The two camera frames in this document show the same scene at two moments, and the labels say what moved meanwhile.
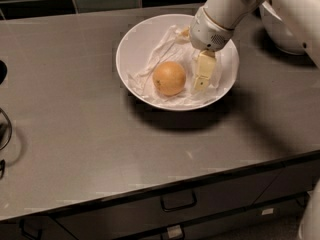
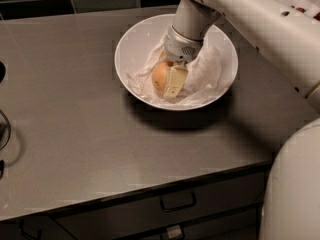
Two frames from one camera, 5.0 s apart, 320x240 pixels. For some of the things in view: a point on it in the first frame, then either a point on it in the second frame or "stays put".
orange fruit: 169,78 stays put
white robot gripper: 207,33 → 179,48
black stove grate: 5,125 stays put
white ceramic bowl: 138,41 stays put
